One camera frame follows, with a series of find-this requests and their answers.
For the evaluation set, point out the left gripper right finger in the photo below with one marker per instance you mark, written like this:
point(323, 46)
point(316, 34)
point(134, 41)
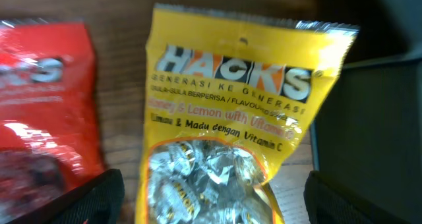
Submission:
point(329, 202)

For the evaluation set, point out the yellow Hacks candy bag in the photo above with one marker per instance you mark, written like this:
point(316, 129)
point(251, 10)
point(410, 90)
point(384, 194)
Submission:
point(229, 97)

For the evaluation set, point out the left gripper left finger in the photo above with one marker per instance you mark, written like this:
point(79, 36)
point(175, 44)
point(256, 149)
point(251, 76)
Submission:
point(98, 201)

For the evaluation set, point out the red Hacks candy bag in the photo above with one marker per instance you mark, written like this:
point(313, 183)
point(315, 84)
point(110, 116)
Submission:
point(49, 131)

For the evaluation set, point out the dark green open box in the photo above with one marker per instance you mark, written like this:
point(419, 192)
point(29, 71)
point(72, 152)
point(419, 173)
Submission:
point(367, 135)

